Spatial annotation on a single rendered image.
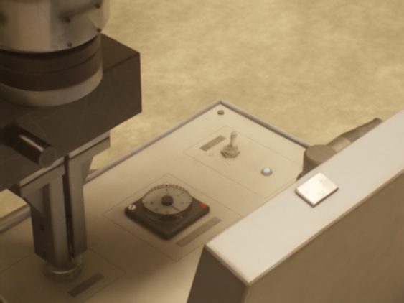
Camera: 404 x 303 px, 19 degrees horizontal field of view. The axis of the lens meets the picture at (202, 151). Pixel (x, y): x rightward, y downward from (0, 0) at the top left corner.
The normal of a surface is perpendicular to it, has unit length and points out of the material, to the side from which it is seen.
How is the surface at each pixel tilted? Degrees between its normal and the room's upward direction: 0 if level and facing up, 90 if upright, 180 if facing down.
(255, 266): 15
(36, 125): 90
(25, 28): 90
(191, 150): 0
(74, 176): 90
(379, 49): 0
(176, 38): 0
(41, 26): 90
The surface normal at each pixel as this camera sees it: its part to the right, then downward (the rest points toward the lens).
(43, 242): -0.68, 0.43
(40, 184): 0.72, 0.40
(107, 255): 0.00, -0.81
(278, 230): 0.18, -0.68
